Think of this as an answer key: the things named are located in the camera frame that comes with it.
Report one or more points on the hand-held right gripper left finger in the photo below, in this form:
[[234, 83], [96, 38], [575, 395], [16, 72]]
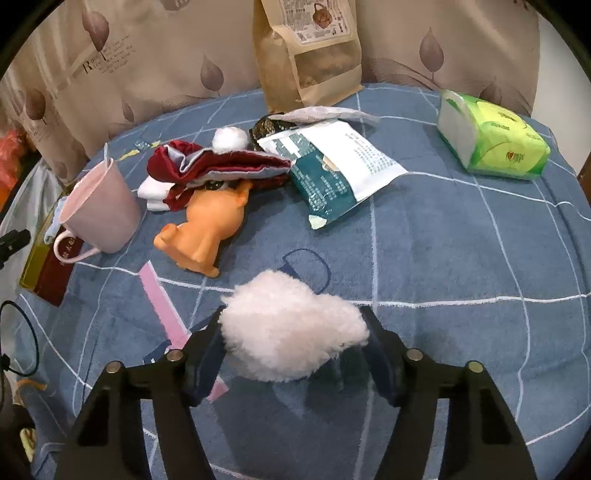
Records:
[[207, 364]]

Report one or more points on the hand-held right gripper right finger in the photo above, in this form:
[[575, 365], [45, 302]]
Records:
[[383, 364]]

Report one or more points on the white fluffy plush ball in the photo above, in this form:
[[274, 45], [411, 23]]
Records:
[[291, 327]]

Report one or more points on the orange rubber animal toy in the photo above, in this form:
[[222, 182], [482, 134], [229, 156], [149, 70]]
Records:
[[203, 226]]

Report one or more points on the red tray of packets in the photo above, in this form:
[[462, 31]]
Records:
[[51, 277]]

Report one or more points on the teal white snack packet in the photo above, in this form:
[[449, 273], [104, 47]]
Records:
[[332, 180]]

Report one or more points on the red white santa hat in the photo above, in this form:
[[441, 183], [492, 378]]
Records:
[[221, 161]]

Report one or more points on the dark patterned cloth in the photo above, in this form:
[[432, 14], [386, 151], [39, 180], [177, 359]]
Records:
[[265, 127]]

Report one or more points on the blue checked blanket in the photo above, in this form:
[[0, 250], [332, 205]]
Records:
[[461, 254]]

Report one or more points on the light blue face mask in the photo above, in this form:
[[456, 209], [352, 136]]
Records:
[[53, 226]]

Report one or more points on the black clamp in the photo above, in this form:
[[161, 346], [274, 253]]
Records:
[[14, 240]]

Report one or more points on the grey cloth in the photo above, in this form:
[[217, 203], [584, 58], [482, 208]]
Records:
[[32, 203]]

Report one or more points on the green tissue pack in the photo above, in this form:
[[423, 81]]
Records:
[[494, 138]]

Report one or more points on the orange plastic bag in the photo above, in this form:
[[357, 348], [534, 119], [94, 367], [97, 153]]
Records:
[[11, 157]]

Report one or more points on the brown paper bag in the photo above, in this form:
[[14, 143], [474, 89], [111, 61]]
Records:
[[304, 69]]

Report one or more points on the beige leaf print curtain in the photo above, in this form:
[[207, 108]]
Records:
[[161, 55]]

